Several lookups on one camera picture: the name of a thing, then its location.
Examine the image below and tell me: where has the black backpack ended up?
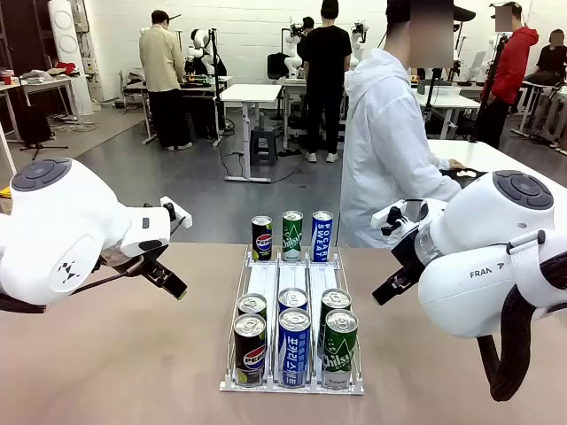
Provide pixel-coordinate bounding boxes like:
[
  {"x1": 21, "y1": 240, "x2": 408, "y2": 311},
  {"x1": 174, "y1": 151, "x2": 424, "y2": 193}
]
[{"x1": 267, "y1": 51, "x2": 291, "y2": 81}]

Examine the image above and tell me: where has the white can dispenser rack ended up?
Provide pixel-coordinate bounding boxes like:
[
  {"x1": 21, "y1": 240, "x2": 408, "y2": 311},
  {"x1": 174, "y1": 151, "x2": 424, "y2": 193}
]
[{"x1": 219, "y1": 243, "x2": 365, "y2": 395}]

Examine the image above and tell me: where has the black right arm cable sleeve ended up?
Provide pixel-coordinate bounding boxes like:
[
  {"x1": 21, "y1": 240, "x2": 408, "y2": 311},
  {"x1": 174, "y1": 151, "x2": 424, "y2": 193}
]
[{"x1": 476, "y1": 251, "x2": 567, "y2": 403}]

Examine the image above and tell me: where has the person in white jacket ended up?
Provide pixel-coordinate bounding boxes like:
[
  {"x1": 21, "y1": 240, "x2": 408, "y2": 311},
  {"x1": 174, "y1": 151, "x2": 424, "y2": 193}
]
[{"x1": 339, "y1": 0, "x2": 465, "y2": 249}]

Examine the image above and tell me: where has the blue Pocari Sweat can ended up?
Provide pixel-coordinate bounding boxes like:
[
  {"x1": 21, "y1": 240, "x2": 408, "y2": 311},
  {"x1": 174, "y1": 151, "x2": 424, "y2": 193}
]
[{"x1": 311, "y1": 211, "x2": 334, "y2": 263}]

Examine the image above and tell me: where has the grey step stool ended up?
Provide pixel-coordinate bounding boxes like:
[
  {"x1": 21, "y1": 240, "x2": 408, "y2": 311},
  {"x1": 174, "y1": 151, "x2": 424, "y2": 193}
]
[{"x1": 249, "y1": 126, "x2": 279, "y2": 168}]

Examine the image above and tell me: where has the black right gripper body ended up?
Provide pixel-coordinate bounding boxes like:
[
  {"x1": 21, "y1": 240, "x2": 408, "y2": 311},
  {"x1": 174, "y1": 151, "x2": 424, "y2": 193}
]
[{"x1": 391, "y1": 228, "x2": 425, "y2": 274}]

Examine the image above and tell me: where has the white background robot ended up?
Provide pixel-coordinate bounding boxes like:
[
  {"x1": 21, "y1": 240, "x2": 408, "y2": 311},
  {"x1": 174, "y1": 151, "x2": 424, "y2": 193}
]
[
  {"x1": 283, "y1": 15, "x2": 314, "y2": 81},
  {"x1": 184, "y1": 28, "x2": 218, "y2": 76},
  {"x1": 351, "y1": 19, "x2": 371, "y2": 61}
]

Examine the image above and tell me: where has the black Pepsi can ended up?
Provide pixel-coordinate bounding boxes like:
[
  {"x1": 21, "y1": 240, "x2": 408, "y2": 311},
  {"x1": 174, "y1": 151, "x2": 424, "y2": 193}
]
[
  {"x1": 237, "y1": 292, "x2": 268, "y2": 322},
  {"x1": 251, "y1": 215, "x2": 274, "y2": 262},
  {"x1": 233, "y1": 313, "x2": 268, "y2": 390}
]

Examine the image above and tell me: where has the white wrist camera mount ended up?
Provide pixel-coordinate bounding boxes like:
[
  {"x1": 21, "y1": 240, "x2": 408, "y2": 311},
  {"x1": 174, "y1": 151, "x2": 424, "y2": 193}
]
[
  {"x1": 370, "y1": 198, "x2": 429, "y2": 236},
  {"x1": 159, "y1": 197, "x2": 194, "y2": 229}
]

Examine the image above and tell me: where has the white background desk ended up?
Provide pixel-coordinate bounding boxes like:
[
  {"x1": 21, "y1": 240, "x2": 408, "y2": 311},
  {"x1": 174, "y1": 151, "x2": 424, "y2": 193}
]
[{"x1": 416, "y1": 86, "x2": 482, "y2": 139}]

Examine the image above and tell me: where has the tall black tripod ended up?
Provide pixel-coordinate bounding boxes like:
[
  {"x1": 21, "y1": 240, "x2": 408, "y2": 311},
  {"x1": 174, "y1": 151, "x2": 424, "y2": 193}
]
[{"x1": 470, "y1": 35, "x2": 509, "y2": 143}]

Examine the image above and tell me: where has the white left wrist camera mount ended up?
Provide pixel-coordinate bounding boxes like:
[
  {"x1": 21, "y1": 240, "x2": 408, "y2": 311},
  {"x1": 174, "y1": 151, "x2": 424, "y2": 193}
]
[{"x1": 159, "y1": 197, "x2": 194, "y2": 229}]

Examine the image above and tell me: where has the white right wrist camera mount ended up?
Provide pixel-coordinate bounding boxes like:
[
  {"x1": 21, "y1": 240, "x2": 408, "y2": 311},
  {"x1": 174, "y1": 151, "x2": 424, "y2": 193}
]
[{"x1": 370, "y1": 198, "x2": 429, "y2": 236}]

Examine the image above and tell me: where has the large white table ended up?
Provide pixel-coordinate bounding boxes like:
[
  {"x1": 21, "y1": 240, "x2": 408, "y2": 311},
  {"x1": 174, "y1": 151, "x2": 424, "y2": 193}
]
[{"x1": 427, "y1": 139, "x2": 567, "y2": 209}]

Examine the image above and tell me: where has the green Chilsung cider can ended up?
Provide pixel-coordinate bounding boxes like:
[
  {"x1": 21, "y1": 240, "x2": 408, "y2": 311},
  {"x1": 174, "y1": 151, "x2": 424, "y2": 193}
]
[
  {"x1": 317, "y1": 288, "x2": 353, "y2": 359},
  {"x1": 322, "y1": 309, "x2": 359, "y2": 390},
  {"x1": 281, "y1": 210, "x2": 305, "y2": 263}
]

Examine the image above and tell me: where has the person in black t-shirt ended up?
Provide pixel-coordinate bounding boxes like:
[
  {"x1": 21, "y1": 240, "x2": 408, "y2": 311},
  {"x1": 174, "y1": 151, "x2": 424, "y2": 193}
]
[{"x1": 302, "y1": 0, "x2": 353, "y2": 164}]

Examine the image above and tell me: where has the person in red hoodie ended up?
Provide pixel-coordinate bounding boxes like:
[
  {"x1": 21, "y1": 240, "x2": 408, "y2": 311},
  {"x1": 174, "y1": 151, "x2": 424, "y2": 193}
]
[{"x1": 470, "y1": 2, "x2": 540, "y2": 151}]

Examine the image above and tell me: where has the white tower air conditioner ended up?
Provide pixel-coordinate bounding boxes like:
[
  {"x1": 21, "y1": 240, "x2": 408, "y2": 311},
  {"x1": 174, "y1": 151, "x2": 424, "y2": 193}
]
[{"x1": 47, "y1": 0, "x2": 95, "y2": 114}]

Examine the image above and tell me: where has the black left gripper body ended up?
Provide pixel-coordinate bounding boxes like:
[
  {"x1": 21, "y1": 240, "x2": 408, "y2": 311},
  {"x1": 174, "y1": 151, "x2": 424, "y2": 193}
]
[{"x1": 99, "y1": 246, "x2": 155, "y2": 273}]

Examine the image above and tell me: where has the blue Korean print Pocari can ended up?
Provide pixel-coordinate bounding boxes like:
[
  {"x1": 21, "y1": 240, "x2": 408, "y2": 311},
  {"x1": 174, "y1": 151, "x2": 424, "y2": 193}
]
[
  {"x1": 277, "y1": 287, "x2": 309, "y2": 314},
  {"x1": 277, "y1": 308, "x2": 312, "y2": 390}
]

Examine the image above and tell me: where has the seated person in black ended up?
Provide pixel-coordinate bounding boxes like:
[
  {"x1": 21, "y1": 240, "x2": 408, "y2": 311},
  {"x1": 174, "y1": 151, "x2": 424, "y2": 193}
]
[{"x1": 524, "y1": 29, "x2": 567, "y2": 88}]

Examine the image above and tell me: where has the black light stand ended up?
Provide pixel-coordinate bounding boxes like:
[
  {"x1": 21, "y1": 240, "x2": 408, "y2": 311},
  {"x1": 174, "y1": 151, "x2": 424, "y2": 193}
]
[{"x1": 211, "y1": 27, "x2": 225, "y2": 148}]

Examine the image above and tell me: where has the cluttered white table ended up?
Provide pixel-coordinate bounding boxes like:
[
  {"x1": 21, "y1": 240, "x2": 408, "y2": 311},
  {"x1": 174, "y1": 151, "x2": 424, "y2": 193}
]
[{"x1": 0, "y1": 73, "x2": 79, "y2": 143}]

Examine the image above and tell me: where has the black box on tripod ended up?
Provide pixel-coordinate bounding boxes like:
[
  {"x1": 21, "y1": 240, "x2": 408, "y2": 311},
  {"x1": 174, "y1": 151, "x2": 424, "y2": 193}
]
[{"x1": 17, "y1": 104, "x2": 70, "y2": 161}]

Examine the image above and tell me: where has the white standing desk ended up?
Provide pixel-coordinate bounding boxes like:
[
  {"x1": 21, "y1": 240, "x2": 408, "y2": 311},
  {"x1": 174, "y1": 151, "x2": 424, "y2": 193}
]
[{"x1": 220, "y1": 82, "x2": 284, "y2": 183}]

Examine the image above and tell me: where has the black camera stand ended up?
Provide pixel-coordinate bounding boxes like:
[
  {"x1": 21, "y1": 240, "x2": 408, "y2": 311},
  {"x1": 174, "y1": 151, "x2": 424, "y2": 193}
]
[{"x1": 423, "y1": 66, "x2": 444, "y2": 125}]

